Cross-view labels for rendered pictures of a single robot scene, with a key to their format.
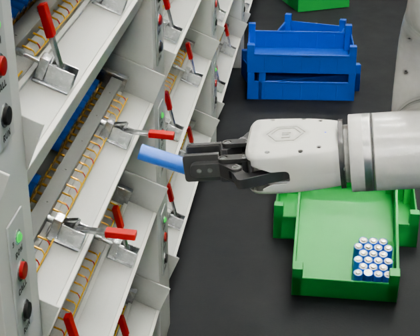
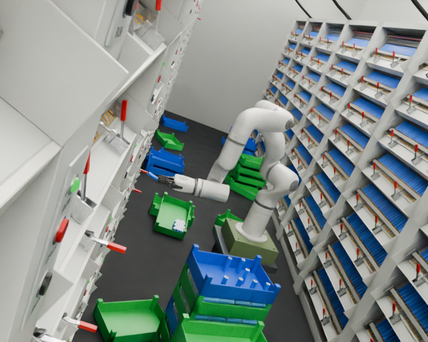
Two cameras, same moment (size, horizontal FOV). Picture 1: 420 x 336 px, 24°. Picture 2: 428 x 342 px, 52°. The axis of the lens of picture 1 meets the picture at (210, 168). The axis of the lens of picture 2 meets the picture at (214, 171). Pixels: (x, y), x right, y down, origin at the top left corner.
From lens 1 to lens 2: 102 cm
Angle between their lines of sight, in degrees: 18
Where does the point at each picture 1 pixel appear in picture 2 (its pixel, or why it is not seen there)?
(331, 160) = (192, 186)
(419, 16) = (220, 161)
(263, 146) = (178, 179)
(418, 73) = (215, 174)
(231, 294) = (135, 225)
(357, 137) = (199, 183)
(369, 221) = (179, 216)
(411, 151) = (210, 189)
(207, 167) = (163, 180)
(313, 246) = (162, 218)
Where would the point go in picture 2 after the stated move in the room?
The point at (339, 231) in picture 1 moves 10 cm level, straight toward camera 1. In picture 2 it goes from (170, 216) to (169, 222)
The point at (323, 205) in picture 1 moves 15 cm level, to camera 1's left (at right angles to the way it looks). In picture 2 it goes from (167, 207) to (146, 201)
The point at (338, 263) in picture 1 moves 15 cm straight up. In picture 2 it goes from (168, 224) to (176, 205)
